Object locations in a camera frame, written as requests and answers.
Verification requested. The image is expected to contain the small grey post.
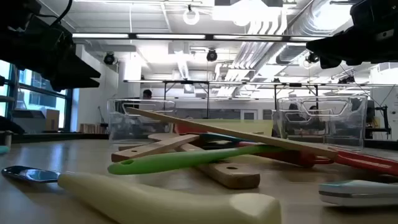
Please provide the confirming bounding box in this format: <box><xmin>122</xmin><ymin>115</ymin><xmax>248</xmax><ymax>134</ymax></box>
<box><xmin>2</xmin><ymin>130</ymin><xmax>14</xmax><ymax>147</ymax></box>

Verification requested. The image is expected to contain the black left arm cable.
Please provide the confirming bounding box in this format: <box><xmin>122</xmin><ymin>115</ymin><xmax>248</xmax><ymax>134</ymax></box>
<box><xmin>33</xmin><ymin>0</ymin><xmax>74</xmax><ymax>27</ymax></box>

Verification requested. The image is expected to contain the grey spatula wooden handle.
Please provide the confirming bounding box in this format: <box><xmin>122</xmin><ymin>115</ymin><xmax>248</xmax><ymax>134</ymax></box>
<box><xmin>111</xmin><ymin>133</ymin><xmax>200</xmax><ymax>163</ymax></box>

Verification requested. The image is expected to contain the small blue silicone utensil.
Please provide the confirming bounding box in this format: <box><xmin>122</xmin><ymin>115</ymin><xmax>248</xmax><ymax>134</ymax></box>
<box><xmin>198</xmin><ymin>133</ymin><xmax>249</xmax><ymax>144</ymax></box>

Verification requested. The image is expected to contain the white ring light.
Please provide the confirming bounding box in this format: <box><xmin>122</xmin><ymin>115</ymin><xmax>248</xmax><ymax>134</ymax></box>
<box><xmin>182</xmin><ymin>8</ymin><xmax>201</xmax><ymax>26</ymax></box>

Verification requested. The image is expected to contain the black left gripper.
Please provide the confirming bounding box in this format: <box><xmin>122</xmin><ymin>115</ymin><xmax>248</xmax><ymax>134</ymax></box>
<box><xmin>0</xmin><ymin>12</ymin><xmax>102</xmax><ymax>93</ymax></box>

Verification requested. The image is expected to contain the yellow plastic bin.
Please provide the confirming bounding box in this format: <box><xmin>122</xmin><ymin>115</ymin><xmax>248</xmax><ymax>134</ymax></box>
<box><xmin>172</xmin><ymin>118</ymin><xmax>275</xmax><ymax>139</ymax></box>

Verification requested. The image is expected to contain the black overhead light bar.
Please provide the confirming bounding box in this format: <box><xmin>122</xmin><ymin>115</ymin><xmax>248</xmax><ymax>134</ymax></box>
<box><xmin>72</xmin><ymin>32</ymin><xmax>330</xmax><ymax>44</ymax></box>

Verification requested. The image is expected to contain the wooden spoon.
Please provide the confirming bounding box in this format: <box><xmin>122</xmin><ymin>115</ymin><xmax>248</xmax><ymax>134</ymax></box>
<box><xmin>147</xmin><ymin>133</ymin><xmax>261</xmax><ymax>190</ymax></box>

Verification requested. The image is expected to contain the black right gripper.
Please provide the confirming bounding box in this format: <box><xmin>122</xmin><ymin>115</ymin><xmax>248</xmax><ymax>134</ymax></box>
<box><xmin>306</xmin><ymin>0</ymin><xmax>398</xmax><ymax>70</ymax></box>

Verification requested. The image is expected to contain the green silicone spoon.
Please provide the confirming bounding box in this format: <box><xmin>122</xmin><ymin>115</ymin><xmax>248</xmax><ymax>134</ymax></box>
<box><xmin>107</xmin><ymin>144</ymin><xmax>289</xmax><ymax>175</ymax></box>

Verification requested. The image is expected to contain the long wooden spatula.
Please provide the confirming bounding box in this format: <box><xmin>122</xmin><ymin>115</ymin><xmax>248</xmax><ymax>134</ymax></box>
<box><xmin>126</xmin><ymin>106</ymin><xmax>339</xmax><ymax>159</ymax></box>

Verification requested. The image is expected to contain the cardboard box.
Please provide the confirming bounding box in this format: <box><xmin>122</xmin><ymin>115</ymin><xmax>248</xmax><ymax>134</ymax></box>
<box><xmin>45</xmin><ymin>108</ymin><xmax>60</xmax><ymax>131</ymax></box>

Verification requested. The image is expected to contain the black monitor stand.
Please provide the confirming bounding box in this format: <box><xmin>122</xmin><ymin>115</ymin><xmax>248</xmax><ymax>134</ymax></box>
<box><xmin>365</xmin><ymin>105</ymin><xmax>392</xmax><ymax>140</ymax></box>

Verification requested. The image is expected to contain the black monitor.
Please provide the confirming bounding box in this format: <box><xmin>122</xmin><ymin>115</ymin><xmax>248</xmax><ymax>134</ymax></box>
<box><xmin>366</xmin><ymin>100</ymin><xmax>376</xmax><ymax>125</ymax></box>

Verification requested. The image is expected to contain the clear plastic bin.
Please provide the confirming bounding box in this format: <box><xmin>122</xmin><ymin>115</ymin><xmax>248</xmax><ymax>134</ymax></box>
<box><xmin>107</xmin><ymin>98</ymin><xmax>177</xmax><ymax>144</ymax></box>
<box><xmin>272</xmin><ymin>95</ymin><xmax>368</xmax><ymax>151</ymax></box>

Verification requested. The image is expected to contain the red silicone spoon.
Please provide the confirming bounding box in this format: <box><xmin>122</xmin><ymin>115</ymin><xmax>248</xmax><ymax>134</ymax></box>
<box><xmin>333</xmin><ymin>148</ymin><xmax>398</xmax><ymax>177</ymax></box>

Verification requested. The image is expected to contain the cream-handled dark-bladed utensil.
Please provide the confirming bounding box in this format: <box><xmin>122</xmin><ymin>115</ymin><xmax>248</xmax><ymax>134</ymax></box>
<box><xmin>1</xmin><ymin>165</ymin><xmax>283</xmax><ymax>224</ymax></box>

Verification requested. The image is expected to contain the silver ventilation duct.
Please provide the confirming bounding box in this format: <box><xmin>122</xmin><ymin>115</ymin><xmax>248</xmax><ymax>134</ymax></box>
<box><xmin>275</xmin><ymin>0</ymin><xmax>354</xmax><ymax>65</ymax></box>

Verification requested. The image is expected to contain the window with dark frame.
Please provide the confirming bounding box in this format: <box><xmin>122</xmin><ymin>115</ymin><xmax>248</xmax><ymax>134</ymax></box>
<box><xmin>0</xmin><ymin>58</ymin><xmax>74</xmax><ymax>132</ymax></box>

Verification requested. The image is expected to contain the black workstation frame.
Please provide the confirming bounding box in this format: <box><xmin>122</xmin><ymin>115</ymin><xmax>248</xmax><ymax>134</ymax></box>
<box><xmin>273</xmin><ymin>82</ymin><xmax>320</xmax><ymax>110</ymax></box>
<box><xmin>123</xmin><ymin>79</ymin><xmax>211</xmax><ymax>119</ymax></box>

